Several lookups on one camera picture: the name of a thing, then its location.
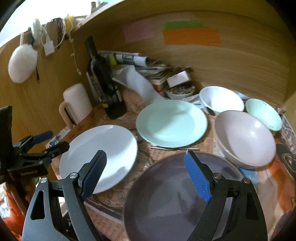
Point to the small bowl with clips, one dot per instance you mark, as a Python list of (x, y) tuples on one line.
[(181, 92)]

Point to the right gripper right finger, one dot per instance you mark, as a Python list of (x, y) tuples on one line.
[(245, 219)]

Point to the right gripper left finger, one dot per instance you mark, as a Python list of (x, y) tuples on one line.
[(57, 210)]

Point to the orange sticky note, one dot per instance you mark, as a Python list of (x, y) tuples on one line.
[(196, 36)]

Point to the pink sticky note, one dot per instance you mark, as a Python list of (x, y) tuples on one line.
[(138, 31)]

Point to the dark grey plate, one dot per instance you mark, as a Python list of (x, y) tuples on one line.
[(163, 203)]

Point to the mint green plate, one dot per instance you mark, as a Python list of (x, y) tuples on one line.
[(171, 123)]

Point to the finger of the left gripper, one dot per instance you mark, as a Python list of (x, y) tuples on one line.
[(51, 152), (34, 140)]

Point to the stitch sticker card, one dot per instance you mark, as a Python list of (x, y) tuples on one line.
[(58, 137)]

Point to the stack of newspapers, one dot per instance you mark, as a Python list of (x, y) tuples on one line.
[(155, 71)]

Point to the mint green bowl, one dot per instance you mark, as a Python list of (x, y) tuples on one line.
[(265, 113)]

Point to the white dotted bowl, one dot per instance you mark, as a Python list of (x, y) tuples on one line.
[(216, 99)]

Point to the white fluffy pompom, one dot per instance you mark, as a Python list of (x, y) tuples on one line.
[(22, 63)]

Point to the large pinkish grey bowl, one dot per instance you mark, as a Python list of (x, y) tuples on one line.
[(243, 139)]

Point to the printed newspaper mat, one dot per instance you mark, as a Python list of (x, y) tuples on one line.
[(274, 184)]

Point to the orange sleeve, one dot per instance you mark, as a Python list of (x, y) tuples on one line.
[(16, 219)]

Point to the person's left hand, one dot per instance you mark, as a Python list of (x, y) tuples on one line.
[(27, 187)]

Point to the small white box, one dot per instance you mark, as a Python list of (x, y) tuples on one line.
[(179, 78)]

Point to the white foam mug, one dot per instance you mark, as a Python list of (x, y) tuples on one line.
[(76, 105)]

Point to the dark wine bottle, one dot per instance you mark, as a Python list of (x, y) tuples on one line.
[(108, 92)]

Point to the green sticky note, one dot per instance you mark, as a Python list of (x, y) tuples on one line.
[(184, 24)]

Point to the white plate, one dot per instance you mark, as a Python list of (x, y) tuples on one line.
[(119, 146)]

